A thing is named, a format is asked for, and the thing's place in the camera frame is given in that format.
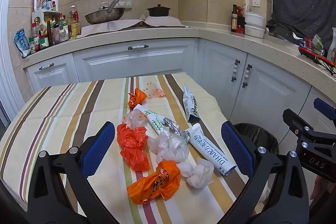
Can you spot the metal wok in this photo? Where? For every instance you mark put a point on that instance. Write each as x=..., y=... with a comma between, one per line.
x=105, y=16

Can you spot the white tissue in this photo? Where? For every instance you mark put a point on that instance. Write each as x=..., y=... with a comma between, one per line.
x=202, y=175
x=185, y=169

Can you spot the white spray bottle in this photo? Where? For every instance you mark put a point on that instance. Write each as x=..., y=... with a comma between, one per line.
x=332, y=48

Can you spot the white lidded bowl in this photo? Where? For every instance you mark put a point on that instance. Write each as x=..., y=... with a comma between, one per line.
x=254, y=18
x=254, y=31

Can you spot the silver foil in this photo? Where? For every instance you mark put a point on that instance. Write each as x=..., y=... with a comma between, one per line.
x=176, y=130

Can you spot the white spice rack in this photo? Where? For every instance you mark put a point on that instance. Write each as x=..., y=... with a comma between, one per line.
x=39, y=15

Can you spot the group of condiment bottles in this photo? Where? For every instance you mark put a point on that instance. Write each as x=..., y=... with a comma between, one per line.
x=50, y=32

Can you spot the metal spatula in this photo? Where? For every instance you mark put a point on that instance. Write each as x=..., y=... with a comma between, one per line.
x=114, y=5

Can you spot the blue white packet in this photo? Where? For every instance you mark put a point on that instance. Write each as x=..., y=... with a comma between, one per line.
x=22, y=43

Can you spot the beige stove cloth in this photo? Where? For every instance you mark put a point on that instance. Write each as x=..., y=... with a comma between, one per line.
x=131, y=24

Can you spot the silver white snack packet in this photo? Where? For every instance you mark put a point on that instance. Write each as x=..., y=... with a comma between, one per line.
x=190, y=106

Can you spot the yellow cooking oil bottle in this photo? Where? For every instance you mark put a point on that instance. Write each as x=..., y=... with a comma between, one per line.
x=74, y=23

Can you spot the white wrapper green print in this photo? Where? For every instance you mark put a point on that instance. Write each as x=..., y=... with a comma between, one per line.
x=153, y=120

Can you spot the white wall switch panel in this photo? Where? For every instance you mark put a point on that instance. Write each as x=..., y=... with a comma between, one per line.
x=127, y=1

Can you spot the large printed orange plastic bag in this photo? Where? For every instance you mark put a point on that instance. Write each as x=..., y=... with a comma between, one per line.
x=156, y=183

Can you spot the clear bag with orange dots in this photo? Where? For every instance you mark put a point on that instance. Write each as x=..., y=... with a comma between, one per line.
x=155, y=91

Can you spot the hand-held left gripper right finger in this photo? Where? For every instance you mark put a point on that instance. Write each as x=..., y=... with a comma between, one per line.
x=237, y=148

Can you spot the clear container with green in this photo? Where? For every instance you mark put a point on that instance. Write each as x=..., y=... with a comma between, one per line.
x=315, y=44

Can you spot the bin with black liner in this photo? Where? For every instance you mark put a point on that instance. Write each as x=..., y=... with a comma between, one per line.
x=258, y=134

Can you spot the black cooking pot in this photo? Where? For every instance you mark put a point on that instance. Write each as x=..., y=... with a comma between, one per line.
x=158, y=11

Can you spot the striped tablecloth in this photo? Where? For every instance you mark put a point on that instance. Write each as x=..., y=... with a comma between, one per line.
x=65, y=113

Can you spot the clear plastic bag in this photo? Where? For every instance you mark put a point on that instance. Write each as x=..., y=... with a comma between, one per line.
x=170, y=148

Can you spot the small orange plastic bag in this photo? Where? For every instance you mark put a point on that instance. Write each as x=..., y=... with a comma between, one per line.
x=136, y=98

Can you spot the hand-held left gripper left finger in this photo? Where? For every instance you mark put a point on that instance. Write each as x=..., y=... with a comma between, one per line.
x=98, y=148

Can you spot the dark sauce bottles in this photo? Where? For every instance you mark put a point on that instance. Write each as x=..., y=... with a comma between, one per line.
x=240, y=23

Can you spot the silver kettle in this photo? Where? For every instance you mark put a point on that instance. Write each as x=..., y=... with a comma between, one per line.
x=103, y=6

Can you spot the clear bag with orange print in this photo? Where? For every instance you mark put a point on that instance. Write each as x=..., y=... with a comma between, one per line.
x=136, y=119

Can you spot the white kitchen cabinet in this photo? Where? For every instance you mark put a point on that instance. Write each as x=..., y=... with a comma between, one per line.
x=170, y=56

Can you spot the red tray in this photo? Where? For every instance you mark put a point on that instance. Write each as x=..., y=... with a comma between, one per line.
x=312, y=54

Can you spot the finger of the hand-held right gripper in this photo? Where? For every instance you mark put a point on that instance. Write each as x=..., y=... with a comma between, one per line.
x=295, y=124
x=325, y=108

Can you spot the white wall outlet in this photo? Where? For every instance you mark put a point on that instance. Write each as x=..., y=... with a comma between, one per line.
x=256, y=2

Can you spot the person's right hand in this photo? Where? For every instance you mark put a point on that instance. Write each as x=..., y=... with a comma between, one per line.
x=324, y=187

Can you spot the white plastic bag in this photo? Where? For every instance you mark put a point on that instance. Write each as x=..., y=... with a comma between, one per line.
x=246, y=6

